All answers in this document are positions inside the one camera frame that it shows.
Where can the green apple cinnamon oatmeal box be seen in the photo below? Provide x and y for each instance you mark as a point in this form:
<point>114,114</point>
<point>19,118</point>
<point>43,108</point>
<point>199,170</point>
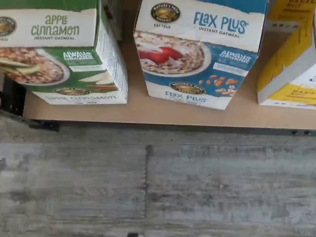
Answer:
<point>61,29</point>

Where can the yellow purely elizabeth box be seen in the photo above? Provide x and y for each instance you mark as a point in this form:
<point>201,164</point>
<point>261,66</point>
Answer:
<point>284,61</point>

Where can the blue flax plus oatmeal box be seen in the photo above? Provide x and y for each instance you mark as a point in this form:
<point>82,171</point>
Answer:
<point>197,49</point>

